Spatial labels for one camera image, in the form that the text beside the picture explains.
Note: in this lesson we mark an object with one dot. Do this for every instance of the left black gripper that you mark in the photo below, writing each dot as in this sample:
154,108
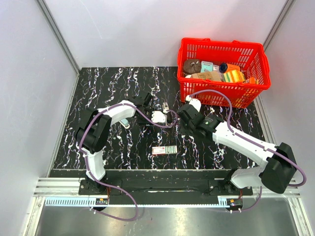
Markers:
140,121

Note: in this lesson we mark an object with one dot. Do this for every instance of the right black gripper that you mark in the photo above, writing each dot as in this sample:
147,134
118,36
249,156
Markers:
182,130

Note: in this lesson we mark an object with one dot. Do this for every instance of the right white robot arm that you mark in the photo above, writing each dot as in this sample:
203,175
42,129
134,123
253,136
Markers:
276,165

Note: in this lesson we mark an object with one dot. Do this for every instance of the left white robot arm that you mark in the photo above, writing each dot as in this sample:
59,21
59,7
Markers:
94,126

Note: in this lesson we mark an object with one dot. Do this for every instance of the brown cardboard box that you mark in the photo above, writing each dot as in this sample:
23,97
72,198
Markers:
212,76

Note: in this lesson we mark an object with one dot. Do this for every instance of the brown round item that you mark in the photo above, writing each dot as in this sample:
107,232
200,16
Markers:
192,66

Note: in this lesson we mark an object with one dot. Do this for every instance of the teal white box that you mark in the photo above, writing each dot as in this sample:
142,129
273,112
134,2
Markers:
206,66

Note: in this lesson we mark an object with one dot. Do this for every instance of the orange bottle blue cap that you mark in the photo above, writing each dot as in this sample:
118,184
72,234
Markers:
226,67

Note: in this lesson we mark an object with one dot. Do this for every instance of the yellow green sticky notes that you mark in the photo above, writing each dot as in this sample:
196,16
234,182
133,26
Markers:
234,76

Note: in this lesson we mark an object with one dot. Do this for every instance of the red plastic basket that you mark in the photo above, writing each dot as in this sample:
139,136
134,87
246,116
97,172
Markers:
213,70

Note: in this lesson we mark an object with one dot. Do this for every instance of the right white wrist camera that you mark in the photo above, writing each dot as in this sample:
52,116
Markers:
194,102

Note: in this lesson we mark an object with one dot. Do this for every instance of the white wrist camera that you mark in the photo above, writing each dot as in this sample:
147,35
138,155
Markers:
159,117
194,102

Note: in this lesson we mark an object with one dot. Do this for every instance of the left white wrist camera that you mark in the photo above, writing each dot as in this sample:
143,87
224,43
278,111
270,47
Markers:
159,117

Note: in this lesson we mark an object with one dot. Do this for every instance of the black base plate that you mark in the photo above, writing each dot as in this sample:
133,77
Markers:
117,197

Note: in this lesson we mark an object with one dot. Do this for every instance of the aluminium frame rail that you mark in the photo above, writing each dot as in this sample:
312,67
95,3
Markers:
79,186

